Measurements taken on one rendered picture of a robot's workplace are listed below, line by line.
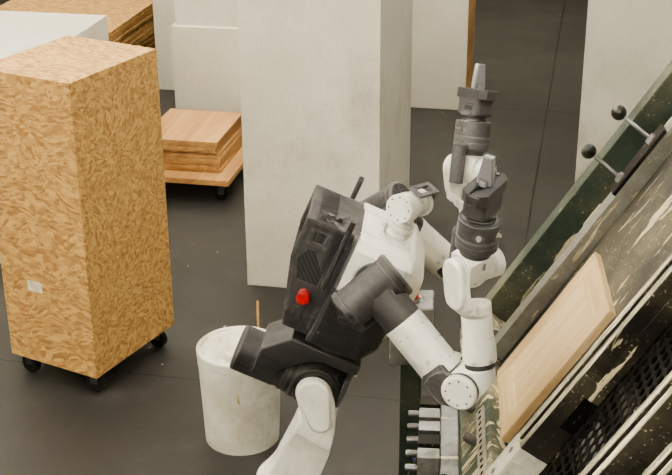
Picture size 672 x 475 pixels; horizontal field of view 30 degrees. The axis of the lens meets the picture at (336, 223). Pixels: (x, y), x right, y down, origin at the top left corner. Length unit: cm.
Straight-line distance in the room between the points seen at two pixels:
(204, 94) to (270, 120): 195
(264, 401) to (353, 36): 161
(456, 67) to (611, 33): 159
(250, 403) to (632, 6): 318
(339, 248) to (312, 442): 55
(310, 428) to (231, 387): 133
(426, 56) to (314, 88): 274
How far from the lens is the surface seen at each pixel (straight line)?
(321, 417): 301
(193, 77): 726
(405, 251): 281
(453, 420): 331
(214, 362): 433
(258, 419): 443
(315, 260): 280
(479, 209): 247
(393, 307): 264
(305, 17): 519
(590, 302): 294
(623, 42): 663
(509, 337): 327
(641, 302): 256
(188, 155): 665
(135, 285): 491
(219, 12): 715
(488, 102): 308
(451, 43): 790
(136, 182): 478
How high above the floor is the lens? 250
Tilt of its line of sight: 23 degrees down
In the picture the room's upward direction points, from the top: straight up
